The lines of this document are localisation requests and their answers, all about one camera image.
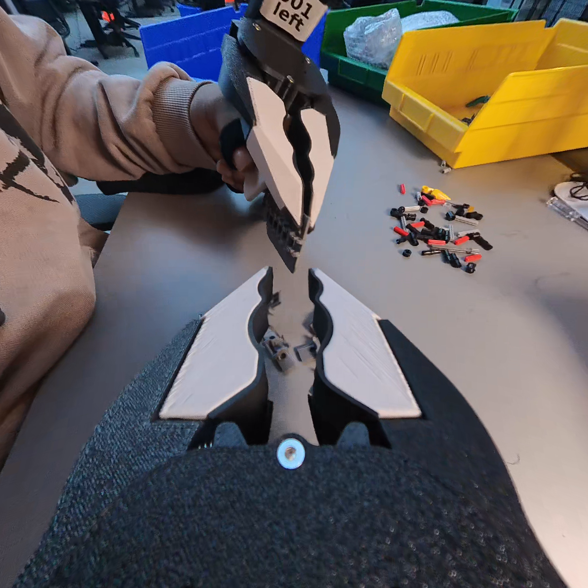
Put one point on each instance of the person's left hand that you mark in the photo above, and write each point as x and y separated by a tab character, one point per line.
209	119

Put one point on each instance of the black office chair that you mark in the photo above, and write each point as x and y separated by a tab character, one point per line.
110	27

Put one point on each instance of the clear plastic bag bundle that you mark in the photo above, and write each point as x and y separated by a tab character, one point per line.
372	36

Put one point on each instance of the black chair armrest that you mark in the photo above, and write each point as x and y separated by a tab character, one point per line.
160	181

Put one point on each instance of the grey desk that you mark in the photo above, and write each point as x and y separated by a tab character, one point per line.
459	344

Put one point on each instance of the person's left forearm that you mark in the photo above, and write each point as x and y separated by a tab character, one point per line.
128	119

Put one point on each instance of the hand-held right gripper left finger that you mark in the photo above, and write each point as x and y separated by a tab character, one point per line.
216	363

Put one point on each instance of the pile of grey track links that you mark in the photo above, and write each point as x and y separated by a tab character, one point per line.
468	119

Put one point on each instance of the heap of track links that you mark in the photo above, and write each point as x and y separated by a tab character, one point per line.
278	351

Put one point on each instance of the yellow plastic bin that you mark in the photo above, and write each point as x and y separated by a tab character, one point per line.
441	69

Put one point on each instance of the pile of small toy pins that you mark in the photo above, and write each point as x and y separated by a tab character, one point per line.
441	229

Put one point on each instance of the grey chair seat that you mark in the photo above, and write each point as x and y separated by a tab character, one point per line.
99	209

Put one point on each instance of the green crate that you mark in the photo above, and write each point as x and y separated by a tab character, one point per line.
340	69

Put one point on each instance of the beige printed hoodie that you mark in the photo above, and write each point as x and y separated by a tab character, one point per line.
36	298

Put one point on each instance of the blue plastic bin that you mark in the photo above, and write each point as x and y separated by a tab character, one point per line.
317	41
183	41

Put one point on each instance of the white book stand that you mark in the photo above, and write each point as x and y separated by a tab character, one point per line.
569	190

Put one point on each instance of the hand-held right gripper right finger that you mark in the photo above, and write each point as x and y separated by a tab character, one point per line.
367	367

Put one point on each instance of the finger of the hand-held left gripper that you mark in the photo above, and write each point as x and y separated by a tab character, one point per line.
321	160
271	147

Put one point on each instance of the teal brick separator tool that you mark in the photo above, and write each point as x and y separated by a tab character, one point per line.
477	101

